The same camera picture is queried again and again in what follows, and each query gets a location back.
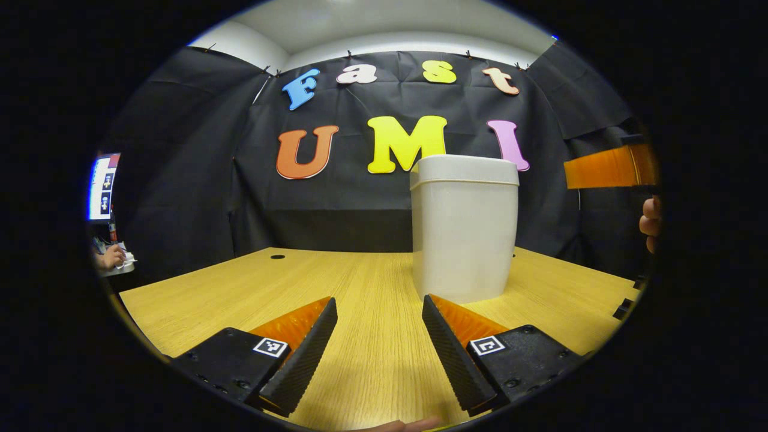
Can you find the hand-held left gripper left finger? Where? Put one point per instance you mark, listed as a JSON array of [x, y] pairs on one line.
[[300, 366]]

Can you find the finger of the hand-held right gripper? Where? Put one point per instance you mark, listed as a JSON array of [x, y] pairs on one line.
[[606, 168]]

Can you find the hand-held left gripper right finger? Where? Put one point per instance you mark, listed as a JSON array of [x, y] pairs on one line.
[[456, 366]]

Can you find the white desktop garbage bin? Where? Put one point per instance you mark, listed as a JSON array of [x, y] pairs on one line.
[[465, 240]]

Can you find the wooden desktop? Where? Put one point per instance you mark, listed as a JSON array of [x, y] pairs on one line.
[[300, 282]]

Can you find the white paper sheet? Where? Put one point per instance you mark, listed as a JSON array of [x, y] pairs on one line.
[[129, 263]]

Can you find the black backdrop cloth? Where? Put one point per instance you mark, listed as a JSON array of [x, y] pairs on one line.
[[192, 192]]

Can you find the computer monitor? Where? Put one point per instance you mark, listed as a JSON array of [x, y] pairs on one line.
[[103, 189]]

